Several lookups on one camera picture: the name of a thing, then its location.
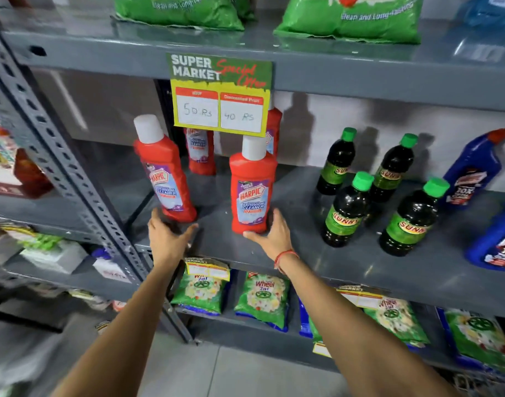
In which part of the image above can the person's left hand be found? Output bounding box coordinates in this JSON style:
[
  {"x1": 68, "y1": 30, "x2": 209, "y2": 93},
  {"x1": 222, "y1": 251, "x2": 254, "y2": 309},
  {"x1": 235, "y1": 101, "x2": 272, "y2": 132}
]
[{"x1": 147, "y1": 208, "x2": 199, "y2": 267}]

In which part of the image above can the person's right hand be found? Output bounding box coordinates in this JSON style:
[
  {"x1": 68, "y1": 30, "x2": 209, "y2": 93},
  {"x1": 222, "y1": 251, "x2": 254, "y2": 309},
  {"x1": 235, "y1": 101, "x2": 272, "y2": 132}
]
[{"x1": 243, "y1": 208, "x2": 295, "y2": 261}]

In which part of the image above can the red cleaner bottle white cap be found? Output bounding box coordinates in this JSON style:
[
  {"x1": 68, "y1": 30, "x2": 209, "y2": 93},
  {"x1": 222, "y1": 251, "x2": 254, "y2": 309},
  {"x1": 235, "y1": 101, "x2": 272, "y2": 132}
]
[
  {"x1": 133, "y1": 114, "x2": 198, "y2": 223},
  {"x1": 229, "y1": 135, "x2": 279, "y2": 235},
  {"x1": 184, "y1": 127, "x2": 217, "y2": 176},
  {"x1": 265, "y1": 106, "x2": 283, "y2": 157}
]

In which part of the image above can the person's left forearm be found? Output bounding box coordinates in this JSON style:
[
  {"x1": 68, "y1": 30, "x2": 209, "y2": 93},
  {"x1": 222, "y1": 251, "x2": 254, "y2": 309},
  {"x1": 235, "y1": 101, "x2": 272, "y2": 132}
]
[{"x1": 52, "y1": 260, "x2": 185, "y2": 397}]

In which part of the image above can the person's right forearm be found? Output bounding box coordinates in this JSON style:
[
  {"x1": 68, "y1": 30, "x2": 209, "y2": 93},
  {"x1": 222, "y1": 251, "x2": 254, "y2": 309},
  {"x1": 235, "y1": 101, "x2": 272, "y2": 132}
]
[{"x1": 277, "y1": 254, "x2": 460, "y2": 397}]

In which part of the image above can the small green detergent packet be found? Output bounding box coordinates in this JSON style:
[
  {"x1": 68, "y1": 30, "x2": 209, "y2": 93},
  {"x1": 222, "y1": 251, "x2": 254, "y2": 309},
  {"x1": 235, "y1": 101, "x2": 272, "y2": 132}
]
[
  {"x1": 171, "y1": 266, "x2": 233, "y2": 317},
  {"x1": 363, "y1": 297, "x2": 431, "y2": 350},
  {"x1": 234, "y1": 271, "x2": 291, "y2": 332},
  {"x1": 444, "y1": 309, "x2": 505, "y2": 377}
]

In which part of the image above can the white blue packet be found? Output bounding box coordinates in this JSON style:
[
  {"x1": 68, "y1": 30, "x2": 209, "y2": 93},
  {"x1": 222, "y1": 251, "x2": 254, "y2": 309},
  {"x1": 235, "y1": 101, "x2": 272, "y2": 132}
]
[{"x1": 91, "y1": 248, "x2": 132, "y2": 283}]

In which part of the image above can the dark bottle green cap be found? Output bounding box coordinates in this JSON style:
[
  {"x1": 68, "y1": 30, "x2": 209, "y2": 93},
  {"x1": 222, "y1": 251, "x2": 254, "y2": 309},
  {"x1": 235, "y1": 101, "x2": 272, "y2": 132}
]
[
  {"x1": 320, "y1": 171, "x2": 375, "y2": 248},
  {"x1": 370, "y1": 133, "x2": 418, "y2": 203},
  {"x1": 379, "y1": 177, "x2": 451, "y2": 257},
  {"x1": 316, "y1": 127, "x2": 357, "y2": 196}
]

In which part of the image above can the small blue detergent packet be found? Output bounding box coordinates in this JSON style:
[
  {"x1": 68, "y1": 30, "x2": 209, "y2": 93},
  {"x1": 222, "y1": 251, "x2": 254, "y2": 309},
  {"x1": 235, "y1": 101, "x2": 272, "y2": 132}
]
[{"x1": 297, "y1": 297, "x2": 315, "y2": 339}]

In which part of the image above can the white wrapped packet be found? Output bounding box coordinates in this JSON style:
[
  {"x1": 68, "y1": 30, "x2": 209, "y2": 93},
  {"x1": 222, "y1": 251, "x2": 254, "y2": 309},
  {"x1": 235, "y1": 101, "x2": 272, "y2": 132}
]
[{"x1": 20, "y1": 240, "x2": 89, "y2": 274}]

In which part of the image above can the grey metal shelf rack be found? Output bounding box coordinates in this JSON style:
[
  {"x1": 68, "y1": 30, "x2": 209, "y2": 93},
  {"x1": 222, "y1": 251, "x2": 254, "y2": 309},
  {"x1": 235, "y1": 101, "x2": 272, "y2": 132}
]
[
  {"x1": 0, "y1": 0, "x2": 505, "y2": 397},
  {"x1": 0, "y1": 20, "x2": 170, "y2": 336}
]

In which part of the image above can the green yellow price sign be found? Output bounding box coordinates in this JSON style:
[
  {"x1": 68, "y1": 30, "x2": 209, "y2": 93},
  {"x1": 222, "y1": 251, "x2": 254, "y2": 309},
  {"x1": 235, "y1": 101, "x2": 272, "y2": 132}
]
[{"x1": 166, "y1": 53, "x2": 274, "y2": 138}]

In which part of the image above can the green yellow packet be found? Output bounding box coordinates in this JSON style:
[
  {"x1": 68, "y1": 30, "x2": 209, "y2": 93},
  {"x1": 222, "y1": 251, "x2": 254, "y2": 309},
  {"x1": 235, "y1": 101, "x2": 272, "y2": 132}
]
[{"x1": 4, "y1": 224, "x2": 64, "y2": 251}]

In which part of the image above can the dark red pouch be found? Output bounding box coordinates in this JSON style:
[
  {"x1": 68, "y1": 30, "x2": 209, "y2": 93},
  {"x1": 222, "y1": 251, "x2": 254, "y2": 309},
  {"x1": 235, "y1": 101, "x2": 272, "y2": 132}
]
[{"x1": 13, "y1": 148, "x2": 55, "y2": 200}]

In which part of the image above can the colourful printed box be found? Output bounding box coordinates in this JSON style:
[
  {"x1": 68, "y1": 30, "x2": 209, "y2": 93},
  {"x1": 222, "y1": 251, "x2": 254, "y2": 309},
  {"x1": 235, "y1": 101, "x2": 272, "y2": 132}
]
[{"x1": 0, "y1": 115, "x2": 23, "y2": 197}]

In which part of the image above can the large green detergent bag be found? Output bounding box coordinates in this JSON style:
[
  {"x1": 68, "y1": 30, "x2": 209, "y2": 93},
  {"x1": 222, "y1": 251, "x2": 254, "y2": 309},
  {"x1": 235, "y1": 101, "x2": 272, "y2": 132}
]
[
  {"x1": 273, "y1": 0, "x2": 425, "y2": 45},
  {"x1": 111, "y1": 0, "x2": 255, "y2": 32}
]

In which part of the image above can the blue cleaner bottle red cap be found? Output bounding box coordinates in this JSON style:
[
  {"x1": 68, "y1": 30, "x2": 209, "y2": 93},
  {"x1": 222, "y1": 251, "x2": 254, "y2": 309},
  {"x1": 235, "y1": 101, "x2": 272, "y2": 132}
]
[{"x1": 442, "y1": 127, "x2": 505, "y2": 211}]

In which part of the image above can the blue plastic bag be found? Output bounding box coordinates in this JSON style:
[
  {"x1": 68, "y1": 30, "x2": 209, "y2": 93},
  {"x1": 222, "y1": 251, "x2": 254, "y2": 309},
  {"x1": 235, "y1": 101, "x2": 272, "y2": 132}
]
[{"x1": 458, "y1": 0, "x2": 505, "y2": 30}]

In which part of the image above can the red thread bracelet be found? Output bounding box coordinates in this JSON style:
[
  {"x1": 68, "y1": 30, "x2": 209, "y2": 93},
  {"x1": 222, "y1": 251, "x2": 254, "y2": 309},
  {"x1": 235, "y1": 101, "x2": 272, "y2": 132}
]
[{"x1": 274, "y1": 249, "x2": 300, "y2": 274}]

